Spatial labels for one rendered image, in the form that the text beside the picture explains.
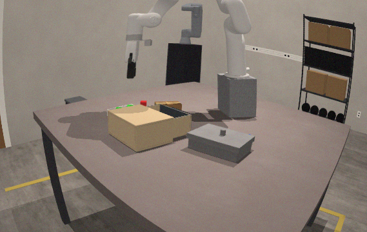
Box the brown cardboard box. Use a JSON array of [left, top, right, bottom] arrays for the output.
[[155, 101, 182, 110]]

